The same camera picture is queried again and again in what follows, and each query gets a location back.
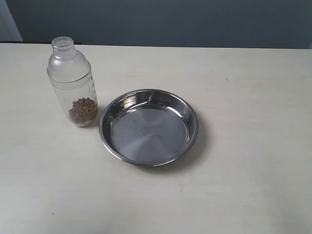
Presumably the clear plastic shaker bottle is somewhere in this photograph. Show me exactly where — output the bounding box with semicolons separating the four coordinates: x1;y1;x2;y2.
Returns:
47;37;98;127

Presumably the round stainless steel dish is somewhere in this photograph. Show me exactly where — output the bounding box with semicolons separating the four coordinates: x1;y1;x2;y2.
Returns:
98;89;198;167

